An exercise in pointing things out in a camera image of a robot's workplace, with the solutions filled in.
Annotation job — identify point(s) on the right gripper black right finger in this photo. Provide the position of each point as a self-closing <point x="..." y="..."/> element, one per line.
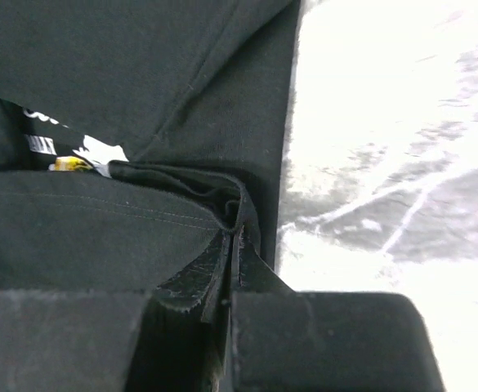
<point x="282" y="340"/>

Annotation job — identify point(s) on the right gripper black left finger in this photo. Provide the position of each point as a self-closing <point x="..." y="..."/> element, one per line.
<point x="170" y="339"/>

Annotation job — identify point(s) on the black floral print t shirt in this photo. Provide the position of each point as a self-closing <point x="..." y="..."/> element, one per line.
<point x="136" y="135"/>

